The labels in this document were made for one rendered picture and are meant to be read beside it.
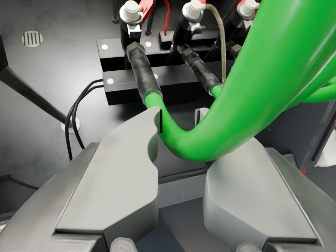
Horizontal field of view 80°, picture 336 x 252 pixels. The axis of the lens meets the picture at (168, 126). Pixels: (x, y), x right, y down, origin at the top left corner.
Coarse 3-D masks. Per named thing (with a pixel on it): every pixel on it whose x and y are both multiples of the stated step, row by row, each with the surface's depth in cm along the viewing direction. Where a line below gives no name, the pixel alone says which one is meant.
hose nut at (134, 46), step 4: (132, 44) 22; (136, 44) 22; (140, 44) 23; (128, 48) 22; (132, 48) 22; (136, 48) 22; (140, 48) 22; (144, 48) 23; (128, 52) 22; (144, 52) 22; (128, 56) 22
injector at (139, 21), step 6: (120, 12) 24; (120, 18) 24; (120, 24) 26; (126, 24) 24; (132, 24) 24; (120, 30) 27; (126, 30) 26; (126, 36) 27; (126, 42) 28; (132, 42) 28; (138, 42) 29; (126, 48) 29; (126, 54) 32; (126, 60) 34; (126, 66) 36
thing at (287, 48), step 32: (288, 0) 3; (320, 0) 2; (256, 32) 3; (288, 32) 3; (320, 32) 3; (256, 64) 3; (288, 64) 3; (320, 64) 3; (160, 96) 17; (224, 96) 4; (256, 96) 4; (288, 96) 4; (224, 128) 5; (256, 128) 5; (192, 160) 8
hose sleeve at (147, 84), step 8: (136, 56) 20; (144, 56) 21; (136, 64) 20; (144, 64) 19; (136, 72) 19; (144, 72) 18; (152, 72) 19; (136, 80) 19; (144, 80) 17; (152, 80) 17; (144, 88) 17; (152, 88) 16; (160, 88) 18; (144, 96) 17; (144, 104) 17
